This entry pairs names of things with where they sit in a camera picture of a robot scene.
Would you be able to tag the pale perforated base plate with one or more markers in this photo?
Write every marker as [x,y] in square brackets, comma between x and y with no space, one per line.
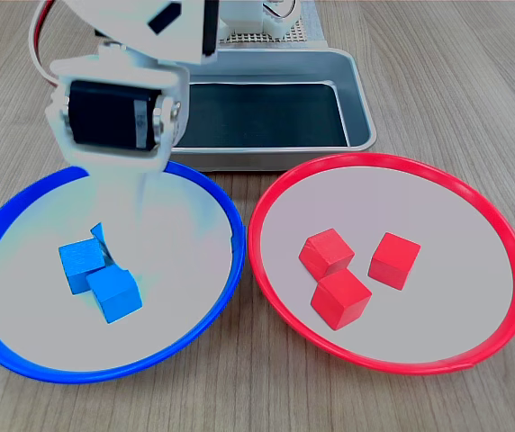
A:
[248,39]

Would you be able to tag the black tray mat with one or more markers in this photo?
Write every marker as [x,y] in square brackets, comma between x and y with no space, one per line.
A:
[266,117]

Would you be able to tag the red-rimmed white plate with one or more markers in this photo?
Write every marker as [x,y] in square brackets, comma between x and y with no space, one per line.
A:
[464,292]

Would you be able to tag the steel tray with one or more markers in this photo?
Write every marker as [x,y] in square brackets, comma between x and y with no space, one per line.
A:
[356,90]

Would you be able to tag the blue-rimmed white plate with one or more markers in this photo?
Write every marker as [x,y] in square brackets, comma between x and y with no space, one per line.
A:
[172,292]

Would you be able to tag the blue cube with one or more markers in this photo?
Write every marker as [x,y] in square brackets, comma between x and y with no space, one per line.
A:
[115,297]
[79,263]
[96,234]

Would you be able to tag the red cube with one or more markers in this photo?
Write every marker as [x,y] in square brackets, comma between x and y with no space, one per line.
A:
[340,299]
[394,261]
[325,252]

